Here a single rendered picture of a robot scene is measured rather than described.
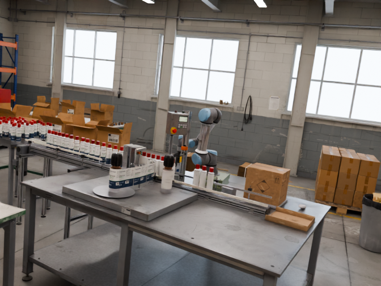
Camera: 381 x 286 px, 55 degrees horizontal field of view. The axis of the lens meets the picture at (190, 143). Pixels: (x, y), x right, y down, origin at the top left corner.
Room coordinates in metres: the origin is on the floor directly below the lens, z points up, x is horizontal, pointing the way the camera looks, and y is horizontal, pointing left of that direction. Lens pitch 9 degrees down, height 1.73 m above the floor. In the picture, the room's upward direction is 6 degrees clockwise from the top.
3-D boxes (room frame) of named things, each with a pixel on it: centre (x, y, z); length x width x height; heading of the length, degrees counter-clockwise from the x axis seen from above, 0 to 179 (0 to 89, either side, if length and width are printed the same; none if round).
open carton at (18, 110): (5.34, 2.64, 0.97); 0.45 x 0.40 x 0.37; 163
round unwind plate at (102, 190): (2.64, 0.52, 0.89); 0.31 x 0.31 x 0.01
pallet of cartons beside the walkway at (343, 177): (6.09, -2.64, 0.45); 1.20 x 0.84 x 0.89; 162
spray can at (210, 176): (2.92, -0.19, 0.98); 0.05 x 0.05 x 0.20
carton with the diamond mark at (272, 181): (3.01, -0.68, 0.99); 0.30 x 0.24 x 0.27; 62
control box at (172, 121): (3.20, 0.13, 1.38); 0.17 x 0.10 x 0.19; 116
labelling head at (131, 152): (3.20, 0.49, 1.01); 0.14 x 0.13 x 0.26; 61
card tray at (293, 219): (2.59, -0.79, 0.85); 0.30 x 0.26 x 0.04; 61
